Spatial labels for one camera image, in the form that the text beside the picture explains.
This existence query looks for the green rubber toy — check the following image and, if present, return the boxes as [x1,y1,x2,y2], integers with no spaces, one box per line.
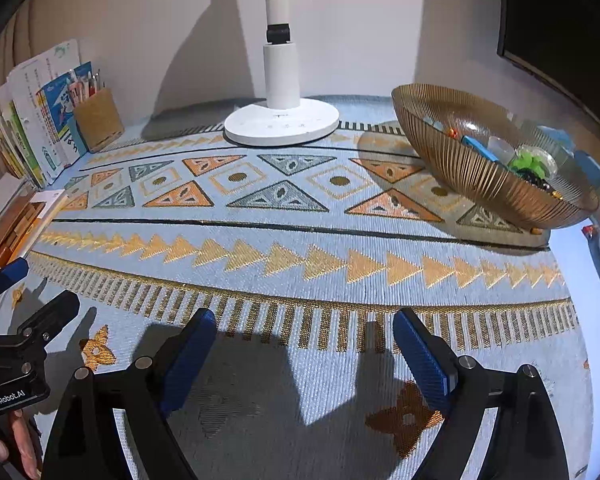
[508,152,547,179]

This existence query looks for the row of standing books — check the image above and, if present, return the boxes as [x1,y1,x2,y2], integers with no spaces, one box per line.
[0,39,92,188]

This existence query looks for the person's left hand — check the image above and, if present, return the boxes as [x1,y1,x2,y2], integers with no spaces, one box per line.
[0,410,41,479]

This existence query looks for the patterned blue table mat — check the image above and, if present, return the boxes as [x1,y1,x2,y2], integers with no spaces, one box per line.
[0,100,592,479]

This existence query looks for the clear round lidded container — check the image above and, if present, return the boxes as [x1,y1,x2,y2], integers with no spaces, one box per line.
[509,144,557,180]

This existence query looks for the teal translucent toy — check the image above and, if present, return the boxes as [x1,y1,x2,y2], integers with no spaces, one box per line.
[422,116,445,132]

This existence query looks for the pens in holder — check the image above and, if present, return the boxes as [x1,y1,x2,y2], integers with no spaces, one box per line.
[68,70,104,106]

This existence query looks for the blue lighter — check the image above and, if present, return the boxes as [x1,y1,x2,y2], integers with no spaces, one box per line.
[460,136,500,164]

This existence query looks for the black spider toy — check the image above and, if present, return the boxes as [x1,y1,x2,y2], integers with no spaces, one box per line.
[516,168,555,194]

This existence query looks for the dark television screen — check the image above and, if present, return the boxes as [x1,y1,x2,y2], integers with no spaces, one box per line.
[498,0,600,125]

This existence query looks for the brown leather notebook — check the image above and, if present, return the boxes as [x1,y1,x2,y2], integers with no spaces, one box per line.
[0,193,35,269]

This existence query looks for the blue tissue pack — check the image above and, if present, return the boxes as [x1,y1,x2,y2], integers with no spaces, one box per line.
[538,125,576,152]

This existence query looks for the woven pen holder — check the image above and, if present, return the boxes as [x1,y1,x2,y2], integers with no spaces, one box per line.
[74,88,124,153]

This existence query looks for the white desk lamp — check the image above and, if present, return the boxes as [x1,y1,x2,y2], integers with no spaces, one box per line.
[224,0,339,148]

